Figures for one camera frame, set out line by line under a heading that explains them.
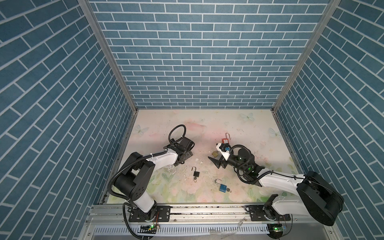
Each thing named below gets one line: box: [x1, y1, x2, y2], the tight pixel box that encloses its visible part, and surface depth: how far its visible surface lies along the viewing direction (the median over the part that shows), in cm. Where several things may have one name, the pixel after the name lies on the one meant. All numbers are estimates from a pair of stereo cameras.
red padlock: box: [222, 132, 231, 144], surface depth 103 cm
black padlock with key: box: [191, 166, 200, 183], surface depth 88 cm
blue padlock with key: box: [214, 178, 232, 193], surface depth 84 cm
